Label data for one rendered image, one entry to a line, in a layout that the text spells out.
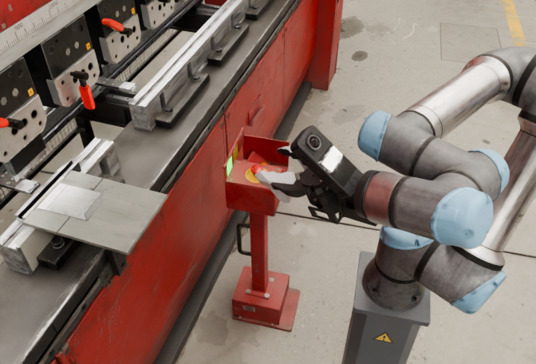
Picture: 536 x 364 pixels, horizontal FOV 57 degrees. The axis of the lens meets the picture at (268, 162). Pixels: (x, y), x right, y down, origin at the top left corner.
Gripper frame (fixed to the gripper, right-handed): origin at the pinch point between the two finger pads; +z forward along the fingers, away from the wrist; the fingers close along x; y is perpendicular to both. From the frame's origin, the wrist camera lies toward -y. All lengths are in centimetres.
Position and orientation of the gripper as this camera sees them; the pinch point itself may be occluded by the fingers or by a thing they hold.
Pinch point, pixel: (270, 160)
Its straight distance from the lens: 83.6
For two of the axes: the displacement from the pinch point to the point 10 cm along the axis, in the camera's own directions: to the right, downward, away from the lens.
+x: 5.9, -6.7, 4.5
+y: 3.7, 7.3, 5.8
